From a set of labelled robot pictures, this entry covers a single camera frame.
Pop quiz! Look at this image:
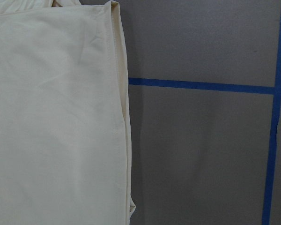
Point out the beige long-sleeve printed shirt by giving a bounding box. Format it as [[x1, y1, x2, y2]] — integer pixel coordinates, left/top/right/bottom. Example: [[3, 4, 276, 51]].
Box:
[[0, 0, 135, 225]]

